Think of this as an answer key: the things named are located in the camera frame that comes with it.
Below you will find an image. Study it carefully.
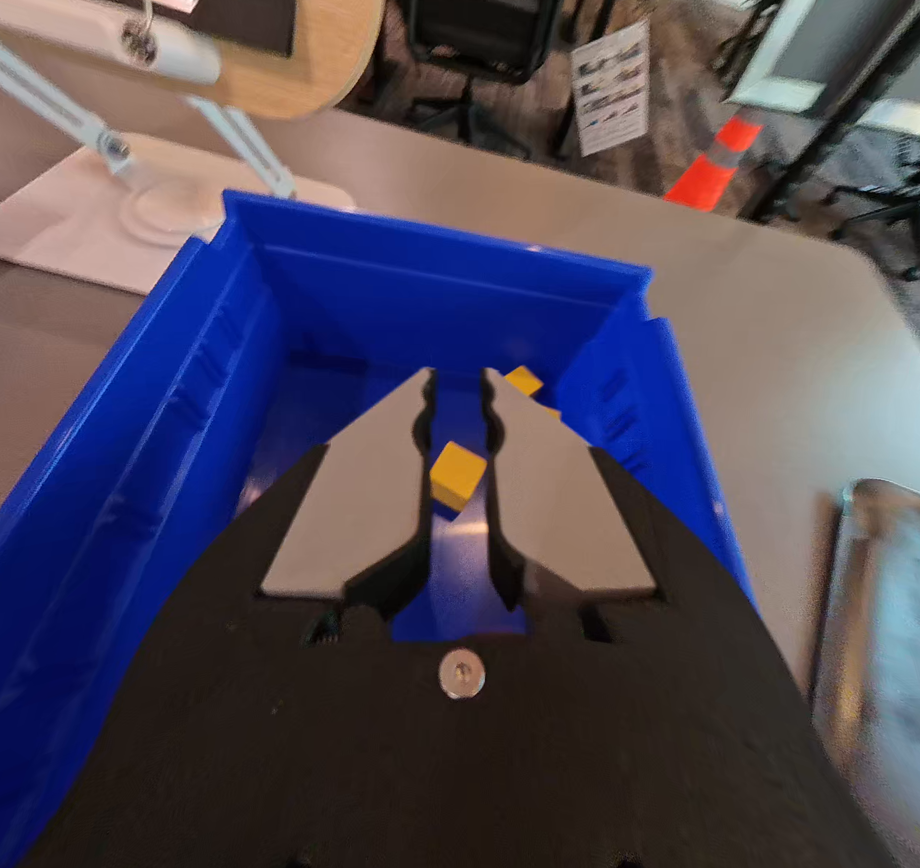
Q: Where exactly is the black office chair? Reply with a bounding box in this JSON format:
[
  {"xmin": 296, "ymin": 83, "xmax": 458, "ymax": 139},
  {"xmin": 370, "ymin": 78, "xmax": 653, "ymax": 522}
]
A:
[{"xmin": 401, "ymin": 0, "xmax": 567, "ymax": 145}]

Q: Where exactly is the white desk stand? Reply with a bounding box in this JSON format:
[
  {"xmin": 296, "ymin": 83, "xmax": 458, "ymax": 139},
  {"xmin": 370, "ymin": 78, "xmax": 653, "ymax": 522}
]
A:
[{"xmin": 0, "ymin": 42, "xmax": 357, "ymax": 297}]

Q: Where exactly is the white cylindrical device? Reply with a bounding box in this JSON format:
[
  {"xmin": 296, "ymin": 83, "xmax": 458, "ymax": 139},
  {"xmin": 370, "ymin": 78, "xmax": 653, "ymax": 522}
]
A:
[{"xmin": 0, "ymin": 0, "xmax": 220, "ymax": 86}]

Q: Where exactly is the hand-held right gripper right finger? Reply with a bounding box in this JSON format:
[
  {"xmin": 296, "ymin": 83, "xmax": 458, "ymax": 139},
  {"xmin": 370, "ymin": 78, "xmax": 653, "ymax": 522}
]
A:
[{"xmin": 480, "ymin": 367, "xmax": 658, "ymax": 614}]

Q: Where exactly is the blue plastic bin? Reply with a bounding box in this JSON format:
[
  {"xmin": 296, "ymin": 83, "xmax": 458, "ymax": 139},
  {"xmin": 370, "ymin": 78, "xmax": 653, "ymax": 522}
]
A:
[{"xmin": 0, "ymin": 189, "xmax": 756, "ymax": 868}]

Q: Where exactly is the orange traffic cone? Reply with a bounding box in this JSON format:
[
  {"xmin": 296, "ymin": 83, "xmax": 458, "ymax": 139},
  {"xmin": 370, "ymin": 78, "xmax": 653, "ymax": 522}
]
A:
[{"xmin": 665, "ymin": 114, "xmax": 763, "ymax": 211}]

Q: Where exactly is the round wooden table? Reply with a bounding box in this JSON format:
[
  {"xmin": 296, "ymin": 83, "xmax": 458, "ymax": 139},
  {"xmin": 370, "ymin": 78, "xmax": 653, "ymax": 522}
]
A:
[{"xmin": 0, "ymin": 0, "xmax": 389, "ymax": 122}]

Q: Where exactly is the black mat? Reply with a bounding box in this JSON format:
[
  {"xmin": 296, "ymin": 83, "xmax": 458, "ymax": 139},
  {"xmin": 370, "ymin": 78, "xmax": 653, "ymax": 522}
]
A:
[{"xmin": 193, "ymin": 0, "xmax": 297, "ymax": 58}]

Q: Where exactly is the grey panel with white frame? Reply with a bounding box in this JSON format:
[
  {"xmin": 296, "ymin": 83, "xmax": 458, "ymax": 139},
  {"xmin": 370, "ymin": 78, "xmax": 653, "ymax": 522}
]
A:
[{"xmin": 726, "ymin": 0, "xmax": 920, "ymax": 116}]

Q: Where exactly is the silver metal tray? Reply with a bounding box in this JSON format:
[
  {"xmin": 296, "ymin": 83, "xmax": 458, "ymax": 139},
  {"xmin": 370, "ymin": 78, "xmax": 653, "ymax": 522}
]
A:
[{"xmin": 808, "ymin": 479, "xmax": 920, "ymax": 868}]

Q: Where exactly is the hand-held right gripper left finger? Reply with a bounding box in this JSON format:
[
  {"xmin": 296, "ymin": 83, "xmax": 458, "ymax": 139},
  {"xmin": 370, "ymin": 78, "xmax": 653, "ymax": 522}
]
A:
[{"xmin": 259, "ymin": 367, "xmax": 436, "ymax": 621}]

